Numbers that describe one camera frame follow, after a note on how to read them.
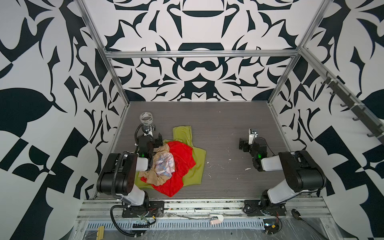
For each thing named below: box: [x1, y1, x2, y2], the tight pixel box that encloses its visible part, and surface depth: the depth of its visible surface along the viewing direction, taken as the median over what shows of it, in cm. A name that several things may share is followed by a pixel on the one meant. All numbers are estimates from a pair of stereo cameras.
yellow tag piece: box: [96, 225, 105, 240], surface depth 69 cm
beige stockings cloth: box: [138, 143, 173, 186], surface depth 81 cm
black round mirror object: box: [291, 208, 305, 222], surface depth 74 cm
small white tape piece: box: [209, 214, 224, 225], surface depth 72 cm
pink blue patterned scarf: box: [155, 151, 175, 177], surface depth 82 cm
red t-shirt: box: [140, 140, 197, 198], surface depth 83 cm
